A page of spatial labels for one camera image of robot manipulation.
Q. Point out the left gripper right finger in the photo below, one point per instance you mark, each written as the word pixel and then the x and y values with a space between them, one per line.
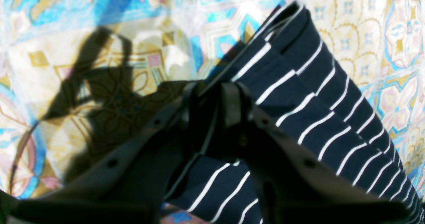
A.
pixel 292 186

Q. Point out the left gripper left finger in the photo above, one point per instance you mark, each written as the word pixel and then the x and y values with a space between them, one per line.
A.
pixel 130 184

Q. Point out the navy white striped T-shirt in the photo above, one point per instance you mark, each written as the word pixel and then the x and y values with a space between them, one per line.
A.
pixel 295 79

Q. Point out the patterned tile tablecloth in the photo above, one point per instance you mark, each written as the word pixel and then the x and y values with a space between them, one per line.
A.
pixel 93 71

